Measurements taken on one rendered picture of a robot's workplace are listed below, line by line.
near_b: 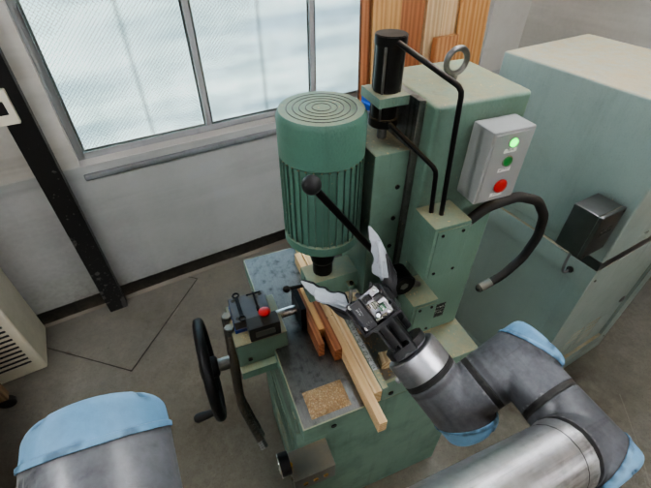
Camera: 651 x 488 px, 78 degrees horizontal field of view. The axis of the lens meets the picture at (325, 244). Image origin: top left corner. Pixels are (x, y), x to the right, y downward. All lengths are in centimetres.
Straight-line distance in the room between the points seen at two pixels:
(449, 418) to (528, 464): 18
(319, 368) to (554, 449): 62
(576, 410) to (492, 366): 11
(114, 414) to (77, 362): 210
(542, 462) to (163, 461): 40
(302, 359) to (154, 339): 143
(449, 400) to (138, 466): 45
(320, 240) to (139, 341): 170
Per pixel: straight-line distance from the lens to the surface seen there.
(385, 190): 86
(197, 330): 111
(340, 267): 105
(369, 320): 63
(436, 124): 80
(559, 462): 58
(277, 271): 128
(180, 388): 218
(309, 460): 127
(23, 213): 229
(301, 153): 74
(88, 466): 37
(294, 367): 107
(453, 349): 127
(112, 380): 233
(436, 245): 86
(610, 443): 67
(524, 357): 68
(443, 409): 68
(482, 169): 85
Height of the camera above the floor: 181
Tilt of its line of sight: 41 degrees down
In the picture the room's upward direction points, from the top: straight up
